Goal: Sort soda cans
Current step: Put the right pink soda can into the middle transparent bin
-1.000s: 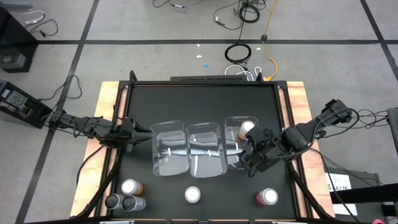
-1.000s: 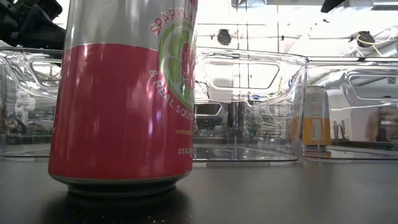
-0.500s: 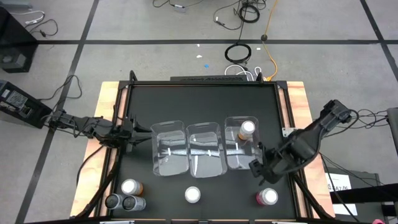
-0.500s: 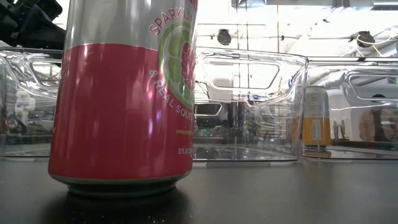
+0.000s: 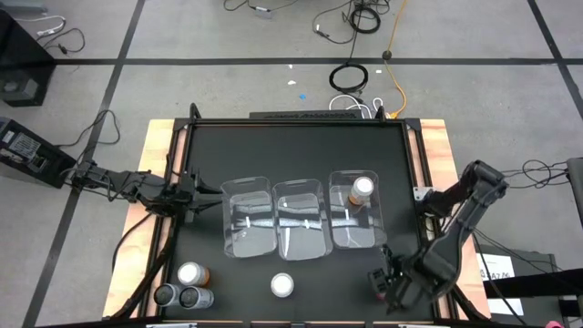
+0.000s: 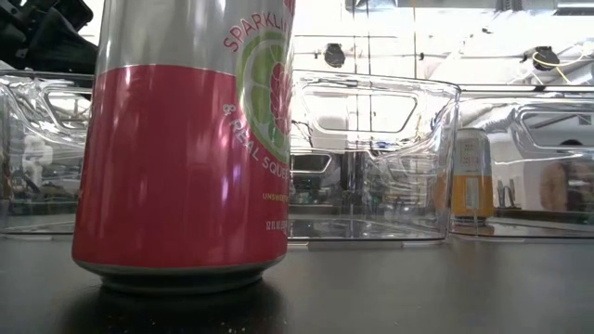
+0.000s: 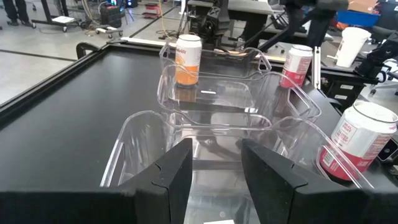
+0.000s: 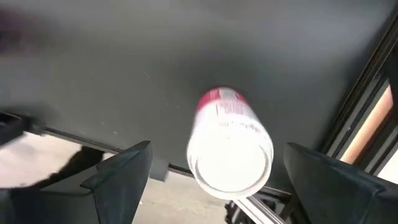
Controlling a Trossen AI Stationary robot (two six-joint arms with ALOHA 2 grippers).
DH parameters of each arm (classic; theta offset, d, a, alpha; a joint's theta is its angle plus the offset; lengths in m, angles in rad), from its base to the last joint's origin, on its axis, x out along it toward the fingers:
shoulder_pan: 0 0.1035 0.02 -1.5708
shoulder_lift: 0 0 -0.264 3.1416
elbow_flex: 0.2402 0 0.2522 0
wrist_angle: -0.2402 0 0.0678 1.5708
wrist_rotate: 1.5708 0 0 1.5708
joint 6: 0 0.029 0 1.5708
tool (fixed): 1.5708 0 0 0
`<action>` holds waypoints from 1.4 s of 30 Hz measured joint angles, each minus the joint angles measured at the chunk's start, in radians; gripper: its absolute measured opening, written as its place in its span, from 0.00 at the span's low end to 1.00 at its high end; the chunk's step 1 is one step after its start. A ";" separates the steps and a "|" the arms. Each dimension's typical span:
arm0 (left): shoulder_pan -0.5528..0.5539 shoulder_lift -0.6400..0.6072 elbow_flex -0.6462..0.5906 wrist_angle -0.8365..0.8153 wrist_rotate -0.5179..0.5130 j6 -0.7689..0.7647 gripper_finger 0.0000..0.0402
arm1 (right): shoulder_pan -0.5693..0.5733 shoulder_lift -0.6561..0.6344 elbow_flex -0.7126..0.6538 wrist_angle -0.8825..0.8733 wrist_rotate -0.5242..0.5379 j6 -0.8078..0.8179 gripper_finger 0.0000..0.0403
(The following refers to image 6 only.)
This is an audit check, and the yellow cable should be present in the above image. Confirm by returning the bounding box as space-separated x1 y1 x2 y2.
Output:
532 45 594 85

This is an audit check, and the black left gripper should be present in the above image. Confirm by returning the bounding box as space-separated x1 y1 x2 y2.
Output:
0 0 98 73

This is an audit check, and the clear plastic bin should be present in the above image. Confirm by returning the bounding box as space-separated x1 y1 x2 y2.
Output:
447 84 594 240
0 69 97 238
287 69 462 246

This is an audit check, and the pink white soda can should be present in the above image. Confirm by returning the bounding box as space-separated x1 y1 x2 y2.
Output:
71 0 297 296

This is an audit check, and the black round fixture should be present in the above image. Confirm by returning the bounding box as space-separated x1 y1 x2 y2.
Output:
532 45 562 71
323 42 347 70

